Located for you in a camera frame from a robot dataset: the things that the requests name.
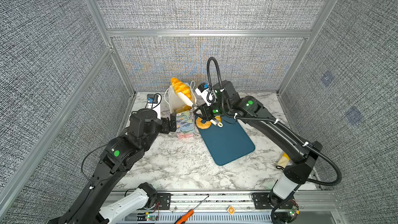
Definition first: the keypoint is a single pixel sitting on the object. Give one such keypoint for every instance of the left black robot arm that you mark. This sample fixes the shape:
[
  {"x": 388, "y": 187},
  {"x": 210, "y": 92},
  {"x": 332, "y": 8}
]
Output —
[{"x": 117, "y": 158}]

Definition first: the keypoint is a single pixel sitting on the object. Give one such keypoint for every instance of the orange handled screwdriver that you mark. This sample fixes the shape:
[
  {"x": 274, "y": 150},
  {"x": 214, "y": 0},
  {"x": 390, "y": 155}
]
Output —
[{"x": 185, "y": 217}]

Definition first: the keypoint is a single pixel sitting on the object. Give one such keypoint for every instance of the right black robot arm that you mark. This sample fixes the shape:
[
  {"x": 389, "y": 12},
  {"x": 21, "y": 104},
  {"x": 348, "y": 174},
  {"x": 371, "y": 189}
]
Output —
[{"x": 302, "y": 153}]

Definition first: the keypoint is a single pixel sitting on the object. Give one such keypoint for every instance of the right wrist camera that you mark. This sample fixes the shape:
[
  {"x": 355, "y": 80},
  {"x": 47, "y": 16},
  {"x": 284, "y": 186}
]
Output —
[{"x": 203, "y": 90}]

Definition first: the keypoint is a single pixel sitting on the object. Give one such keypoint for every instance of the aluminium front rail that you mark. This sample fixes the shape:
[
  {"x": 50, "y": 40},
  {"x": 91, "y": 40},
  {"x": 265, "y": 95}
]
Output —
[{"x": 316, "y": 207}]

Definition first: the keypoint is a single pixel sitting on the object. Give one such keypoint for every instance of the yellow work glove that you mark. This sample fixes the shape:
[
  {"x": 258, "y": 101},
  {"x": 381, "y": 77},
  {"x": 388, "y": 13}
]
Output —
[{"x": 283, "y": 162}]

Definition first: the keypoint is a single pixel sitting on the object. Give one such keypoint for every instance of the small orange tag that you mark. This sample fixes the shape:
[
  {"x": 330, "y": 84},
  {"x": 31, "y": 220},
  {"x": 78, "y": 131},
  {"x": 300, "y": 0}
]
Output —
[{"x": 231, "y": 210}]

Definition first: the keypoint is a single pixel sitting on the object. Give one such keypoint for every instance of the fake long twisted bread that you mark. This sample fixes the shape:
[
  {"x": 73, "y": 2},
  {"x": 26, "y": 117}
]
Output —
[{"x": 183, "y": 109}]

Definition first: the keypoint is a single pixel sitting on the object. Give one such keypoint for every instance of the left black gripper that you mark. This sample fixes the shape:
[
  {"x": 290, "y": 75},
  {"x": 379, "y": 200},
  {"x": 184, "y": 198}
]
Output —
[{"x": 165, "y": 121}]

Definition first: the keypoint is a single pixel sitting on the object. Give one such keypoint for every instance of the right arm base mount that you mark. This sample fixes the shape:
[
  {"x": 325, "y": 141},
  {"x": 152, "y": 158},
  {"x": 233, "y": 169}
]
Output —
[{"x": 283, "y": 211}]

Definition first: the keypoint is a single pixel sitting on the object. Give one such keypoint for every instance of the fake croissant top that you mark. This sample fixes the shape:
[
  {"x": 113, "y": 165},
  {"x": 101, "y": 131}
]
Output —
[{"x": 180, "y": 87}]

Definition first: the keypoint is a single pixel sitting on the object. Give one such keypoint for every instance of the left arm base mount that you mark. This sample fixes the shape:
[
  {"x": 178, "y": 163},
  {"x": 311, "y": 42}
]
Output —
[{"x": 162, "y": 201}]

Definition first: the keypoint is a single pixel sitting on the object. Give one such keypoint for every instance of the white floral paper bag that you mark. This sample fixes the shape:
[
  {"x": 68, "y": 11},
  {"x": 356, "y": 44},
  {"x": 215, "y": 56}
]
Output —
[{"x": 185, "y": 122}]

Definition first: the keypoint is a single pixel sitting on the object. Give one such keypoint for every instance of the cream serving tongs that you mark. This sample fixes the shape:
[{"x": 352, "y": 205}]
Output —
[{"x": 189, "y": 103}]

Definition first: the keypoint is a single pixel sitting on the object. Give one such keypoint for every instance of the teal rectangular tray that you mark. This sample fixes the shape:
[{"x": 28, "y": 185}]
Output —
[{"x": 227, "y": 143}]

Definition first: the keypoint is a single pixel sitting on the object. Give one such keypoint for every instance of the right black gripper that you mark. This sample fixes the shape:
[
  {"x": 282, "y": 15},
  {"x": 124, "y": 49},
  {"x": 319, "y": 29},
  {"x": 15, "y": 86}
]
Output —
[{"x": 205, "y": 112}]

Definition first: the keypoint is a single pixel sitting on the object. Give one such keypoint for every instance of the fake ring donut bread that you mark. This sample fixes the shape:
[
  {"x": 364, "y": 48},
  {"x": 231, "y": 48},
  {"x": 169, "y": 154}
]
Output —
[{"x": 202, "y": 124}]

